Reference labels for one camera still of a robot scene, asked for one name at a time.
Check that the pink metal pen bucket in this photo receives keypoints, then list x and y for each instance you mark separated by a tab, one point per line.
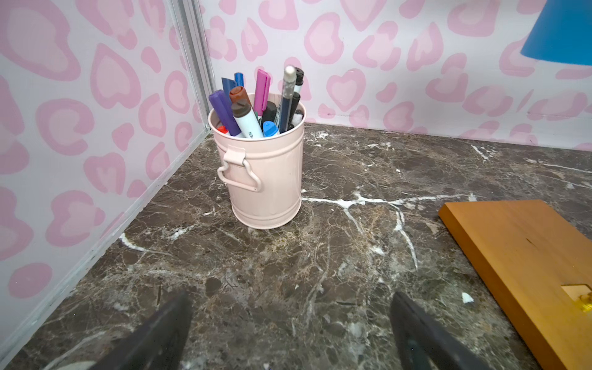
263	176

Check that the purple marker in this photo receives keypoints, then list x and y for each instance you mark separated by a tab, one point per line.
221	104

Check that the brown capped white marker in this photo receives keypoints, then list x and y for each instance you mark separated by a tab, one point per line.
244	114

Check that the blue wine glass front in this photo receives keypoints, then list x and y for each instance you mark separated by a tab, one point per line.
562	33

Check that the wooden rack base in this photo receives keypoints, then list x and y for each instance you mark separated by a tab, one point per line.
538	268

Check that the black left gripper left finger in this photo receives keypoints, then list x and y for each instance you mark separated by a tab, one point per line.
158	343

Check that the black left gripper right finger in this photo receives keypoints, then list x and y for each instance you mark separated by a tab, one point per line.
423	343

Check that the magenta marker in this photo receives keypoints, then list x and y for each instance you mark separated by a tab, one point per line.
263	83

